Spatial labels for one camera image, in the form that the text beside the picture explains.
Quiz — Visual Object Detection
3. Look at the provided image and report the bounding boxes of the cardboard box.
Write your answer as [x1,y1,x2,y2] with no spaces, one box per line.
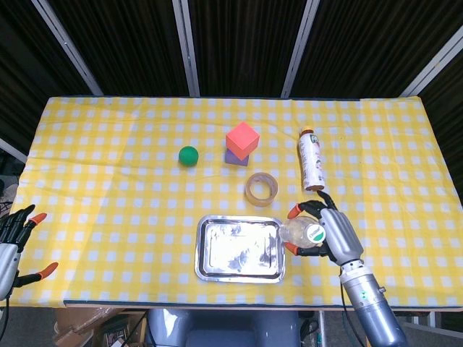
[53,307,145,347]

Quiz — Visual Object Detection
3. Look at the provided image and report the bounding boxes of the red foam cube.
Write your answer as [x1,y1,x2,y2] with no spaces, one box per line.
[225,121,260,160]

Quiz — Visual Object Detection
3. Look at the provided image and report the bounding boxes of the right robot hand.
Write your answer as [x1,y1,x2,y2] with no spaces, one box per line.
[284,192,364,267]

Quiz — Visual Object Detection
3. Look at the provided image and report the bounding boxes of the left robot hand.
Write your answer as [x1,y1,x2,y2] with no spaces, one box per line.
[0,204,59,301]

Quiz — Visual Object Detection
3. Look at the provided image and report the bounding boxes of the green ball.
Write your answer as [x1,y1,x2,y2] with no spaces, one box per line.
[178,145,200,168]

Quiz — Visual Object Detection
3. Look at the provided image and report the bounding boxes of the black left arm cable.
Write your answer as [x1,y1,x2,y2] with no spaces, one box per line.
[0,298,12,347]

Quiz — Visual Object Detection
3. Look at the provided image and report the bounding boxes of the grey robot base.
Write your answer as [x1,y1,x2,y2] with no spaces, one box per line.
[146,309,301,347]

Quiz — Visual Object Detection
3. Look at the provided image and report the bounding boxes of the metal tray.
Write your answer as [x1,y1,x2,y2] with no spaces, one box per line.
[195,214,286,285]

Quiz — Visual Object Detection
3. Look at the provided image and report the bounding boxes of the yellow checkered tablecloth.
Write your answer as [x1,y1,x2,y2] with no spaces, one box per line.
[7,95,463,308]

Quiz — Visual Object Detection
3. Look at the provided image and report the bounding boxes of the clear plastic bottle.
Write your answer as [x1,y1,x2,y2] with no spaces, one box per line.
[278,215,326,250]

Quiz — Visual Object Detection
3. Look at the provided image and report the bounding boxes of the white partition post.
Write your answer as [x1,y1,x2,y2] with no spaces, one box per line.
[0,138,28,163]
[399,27,463,98]
[30,0,105,96]
[280,0,321,98]
[171,0,201,98]

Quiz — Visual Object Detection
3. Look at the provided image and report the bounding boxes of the white bottle yellow cap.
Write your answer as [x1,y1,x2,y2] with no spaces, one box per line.
[297,125,326,192]

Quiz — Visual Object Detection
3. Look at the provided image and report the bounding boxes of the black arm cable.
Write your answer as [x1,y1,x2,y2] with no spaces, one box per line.
[0,298,12,347]
[339,281,370,347]

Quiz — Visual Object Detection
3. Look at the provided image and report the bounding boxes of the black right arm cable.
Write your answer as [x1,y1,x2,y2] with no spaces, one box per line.
[339,281,370,347]

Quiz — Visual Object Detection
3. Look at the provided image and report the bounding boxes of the purple foam cube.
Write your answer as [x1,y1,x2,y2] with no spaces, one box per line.
[224,147,250,167]

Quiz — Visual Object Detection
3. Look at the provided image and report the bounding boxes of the clear tape roll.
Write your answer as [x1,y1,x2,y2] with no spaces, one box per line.
[245,172,280,207]

